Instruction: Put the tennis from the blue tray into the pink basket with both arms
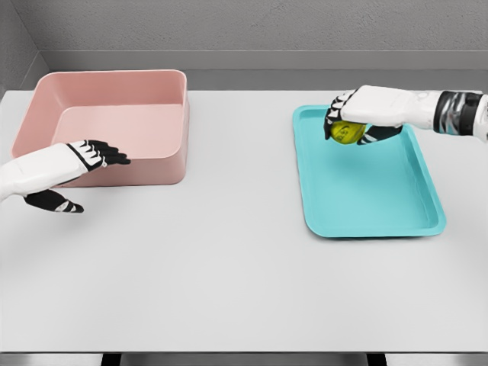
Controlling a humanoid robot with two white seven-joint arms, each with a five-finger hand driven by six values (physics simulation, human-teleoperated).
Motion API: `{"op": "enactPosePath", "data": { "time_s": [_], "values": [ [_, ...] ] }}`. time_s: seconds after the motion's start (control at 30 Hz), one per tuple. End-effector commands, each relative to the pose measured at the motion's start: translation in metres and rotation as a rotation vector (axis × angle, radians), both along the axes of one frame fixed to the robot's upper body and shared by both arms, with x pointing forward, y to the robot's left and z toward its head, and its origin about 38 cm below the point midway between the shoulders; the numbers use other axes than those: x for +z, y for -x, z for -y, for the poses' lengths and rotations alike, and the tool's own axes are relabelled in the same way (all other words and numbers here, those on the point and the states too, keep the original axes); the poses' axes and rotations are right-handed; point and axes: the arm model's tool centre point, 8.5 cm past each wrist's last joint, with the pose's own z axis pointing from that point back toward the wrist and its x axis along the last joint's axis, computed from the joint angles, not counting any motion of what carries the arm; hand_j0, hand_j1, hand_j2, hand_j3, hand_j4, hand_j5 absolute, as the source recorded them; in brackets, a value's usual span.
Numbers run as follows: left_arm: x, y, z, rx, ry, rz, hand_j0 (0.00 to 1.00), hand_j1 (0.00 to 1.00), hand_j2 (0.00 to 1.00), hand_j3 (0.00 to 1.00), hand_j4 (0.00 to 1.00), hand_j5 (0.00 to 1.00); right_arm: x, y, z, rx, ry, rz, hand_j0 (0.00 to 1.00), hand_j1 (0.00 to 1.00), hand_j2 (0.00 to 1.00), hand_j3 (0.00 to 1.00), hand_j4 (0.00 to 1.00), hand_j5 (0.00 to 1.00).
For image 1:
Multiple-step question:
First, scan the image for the blue tray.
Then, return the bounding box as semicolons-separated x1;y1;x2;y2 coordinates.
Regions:
292;104;447;239

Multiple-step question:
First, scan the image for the yellow tennis ball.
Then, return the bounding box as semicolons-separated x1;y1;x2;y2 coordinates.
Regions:
329;120;368;146

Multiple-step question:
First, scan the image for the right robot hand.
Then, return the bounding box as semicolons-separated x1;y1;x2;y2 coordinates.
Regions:
323;85;413;147

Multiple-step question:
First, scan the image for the pink basket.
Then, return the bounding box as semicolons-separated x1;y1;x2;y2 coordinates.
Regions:
10;69;191;188

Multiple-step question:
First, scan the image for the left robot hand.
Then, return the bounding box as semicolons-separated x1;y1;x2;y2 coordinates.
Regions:
14;139;132;214

